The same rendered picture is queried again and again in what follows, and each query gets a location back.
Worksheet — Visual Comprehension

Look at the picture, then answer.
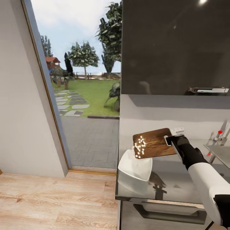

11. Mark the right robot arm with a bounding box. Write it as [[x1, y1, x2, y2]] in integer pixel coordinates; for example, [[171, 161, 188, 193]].
[[165, 127, 230, 230]]

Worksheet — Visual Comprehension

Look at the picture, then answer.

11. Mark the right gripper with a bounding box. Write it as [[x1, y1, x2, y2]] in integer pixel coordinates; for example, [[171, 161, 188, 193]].
[[165, 135, 175, 146]]

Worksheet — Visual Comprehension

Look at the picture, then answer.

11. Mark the cutting board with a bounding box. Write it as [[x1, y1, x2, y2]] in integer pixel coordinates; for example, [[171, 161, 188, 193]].
[[133, 128, 177, 159]]

